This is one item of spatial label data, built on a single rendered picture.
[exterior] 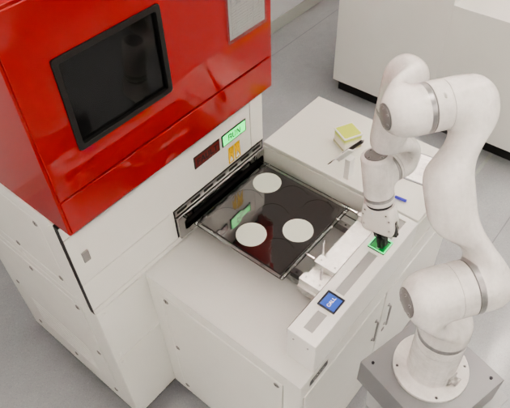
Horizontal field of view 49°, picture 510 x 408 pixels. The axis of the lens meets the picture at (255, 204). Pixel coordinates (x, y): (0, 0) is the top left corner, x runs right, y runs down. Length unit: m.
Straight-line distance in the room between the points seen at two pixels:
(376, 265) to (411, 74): 0.68
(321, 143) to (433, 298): 0.98
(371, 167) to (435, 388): 0.58
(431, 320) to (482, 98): 0.45
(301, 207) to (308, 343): 0.54
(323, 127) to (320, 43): 2.40
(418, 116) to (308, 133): 1.02
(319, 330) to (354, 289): 0.17
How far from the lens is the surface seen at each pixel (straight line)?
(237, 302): 1.76
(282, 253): 1.76
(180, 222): 1.84
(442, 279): 1.20
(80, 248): 1.59
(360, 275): 1.66
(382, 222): 1.62
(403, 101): 1.08
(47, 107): 1.26
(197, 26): 1.48
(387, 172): 1.51
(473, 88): 1.14
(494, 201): 3.37
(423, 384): 1.54
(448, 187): 1.14
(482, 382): 1.59
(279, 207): 1.89
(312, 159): 1.97
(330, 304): 1.58
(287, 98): 3.87
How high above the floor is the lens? 2.29
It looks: 47 degrees down
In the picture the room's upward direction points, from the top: 3 degrees counter-clockwise
